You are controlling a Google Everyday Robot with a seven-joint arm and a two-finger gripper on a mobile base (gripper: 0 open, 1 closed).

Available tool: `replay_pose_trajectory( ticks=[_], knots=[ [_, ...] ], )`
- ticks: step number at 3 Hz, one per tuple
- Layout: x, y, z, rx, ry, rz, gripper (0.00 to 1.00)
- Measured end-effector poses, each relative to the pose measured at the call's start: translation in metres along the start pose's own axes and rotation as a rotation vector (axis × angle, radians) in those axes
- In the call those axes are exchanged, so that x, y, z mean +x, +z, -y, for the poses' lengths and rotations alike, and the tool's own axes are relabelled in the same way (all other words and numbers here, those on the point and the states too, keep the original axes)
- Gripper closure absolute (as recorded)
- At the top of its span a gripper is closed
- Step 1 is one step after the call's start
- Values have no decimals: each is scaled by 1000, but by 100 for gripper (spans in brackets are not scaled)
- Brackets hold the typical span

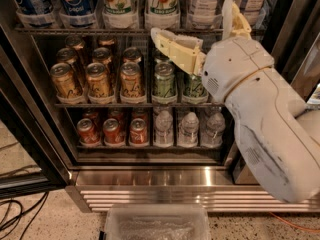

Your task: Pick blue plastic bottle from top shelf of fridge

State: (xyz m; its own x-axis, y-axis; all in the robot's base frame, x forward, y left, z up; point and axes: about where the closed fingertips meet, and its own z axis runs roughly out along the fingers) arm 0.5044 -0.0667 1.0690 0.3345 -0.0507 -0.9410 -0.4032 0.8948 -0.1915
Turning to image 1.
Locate second row right orange can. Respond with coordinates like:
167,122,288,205
122,47,144,67

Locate second row left green can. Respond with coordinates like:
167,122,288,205
153,49,171,63

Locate steel fridge base grille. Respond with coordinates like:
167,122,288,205
66,166,320,213

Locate right clear water bottle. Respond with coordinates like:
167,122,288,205
202,112,225,148

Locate front left orange can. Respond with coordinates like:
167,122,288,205
50,63,83,99

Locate second row middle orange can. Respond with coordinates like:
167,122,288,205
91,47,116,85

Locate left clear water bottle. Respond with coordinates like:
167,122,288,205
154,110,173,147

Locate red can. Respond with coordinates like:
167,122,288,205
130,118,147,144
103,118,124,145
77,118,100,144

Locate orange floor cable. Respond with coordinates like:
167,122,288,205
268,211,320,234

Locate right red can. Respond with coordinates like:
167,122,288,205
130,118,147,144

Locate second row left orange can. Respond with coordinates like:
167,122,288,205
56,47,85,86

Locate clear water bottle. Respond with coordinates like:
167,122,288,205
178,112,199,147
202,112,225,148
154,110,173,147

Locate second row orange can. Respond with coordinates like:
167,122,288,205
56,47,85,86
122,47,144,67
91,47,116,85

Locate middle clear water bottle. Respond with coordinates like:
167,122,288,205
178,112,199,147

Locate right green 7UP bottle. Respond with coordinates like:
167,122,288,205
145,0,180,29

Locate green 7up bottle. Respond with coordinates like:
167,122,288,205
103,0,138,29
145,0,180,29

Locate front left green can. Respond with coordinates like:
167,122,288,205
153,62,176,98

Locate left red can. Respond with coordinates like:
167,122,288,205
77,118,100,144

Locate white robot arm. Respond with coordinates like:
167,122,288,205
151,0,320,203

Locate left green 7UP bottle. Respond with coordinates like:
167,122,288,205
103,0,138,29

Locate left white carton bottle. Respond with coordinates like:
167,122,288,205
187,0,222,30

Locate middle red can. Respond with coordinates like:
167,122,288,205
103,118,124,145

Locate black floor cables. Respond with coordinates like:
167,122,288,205
0,191,50,240

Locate clear plastic bin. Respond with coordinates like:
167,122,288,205
104,204,211,240

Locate front right green can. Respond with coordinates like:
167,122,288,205
183,74,207,98

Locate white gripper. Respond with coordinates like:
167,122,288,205
151,0,274,103

